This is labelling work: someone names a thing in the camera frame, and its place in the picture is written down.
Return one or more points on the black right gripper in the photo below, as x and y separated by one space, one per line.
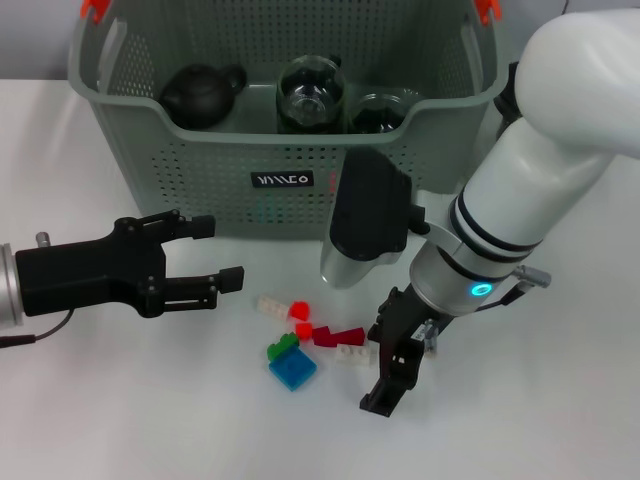
405 325

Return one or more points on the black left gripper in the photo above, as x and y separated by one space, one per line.
90 272

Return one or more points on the white two-stud toy brick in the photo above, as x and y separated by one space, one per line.
355 355

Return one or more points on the dark red toy brick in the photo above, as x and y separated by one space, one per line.
340 337

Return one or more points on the small red toy brick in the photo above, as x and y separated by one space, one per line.
304 330
300 310

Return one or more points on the round glass jar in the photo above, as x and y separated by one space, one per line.
310 75

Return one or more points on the grey-green perforated storage bin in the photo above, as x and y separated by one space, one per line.
210 165

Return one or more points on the black bin logo label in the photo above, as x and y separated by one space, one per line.
282 180

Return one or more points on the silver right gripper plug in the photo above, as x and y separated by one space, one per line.
431 337

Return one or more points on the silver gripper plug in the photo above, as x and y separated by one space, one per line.
43 240
431 337

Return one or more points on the small white toy brick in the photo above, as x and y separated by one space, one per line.
274 306

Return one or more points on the blue square toy brick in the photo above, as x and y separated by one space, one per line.
294 370

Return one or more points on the small green toy brick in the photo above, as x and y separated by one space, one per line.
280 346

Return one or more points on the black clay teapot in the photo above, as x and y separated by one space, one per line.
197 100

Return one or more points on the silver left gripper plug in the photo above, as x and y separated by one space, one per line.
43 240

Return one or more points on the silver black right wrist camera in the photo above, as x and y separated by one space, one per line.
370 215

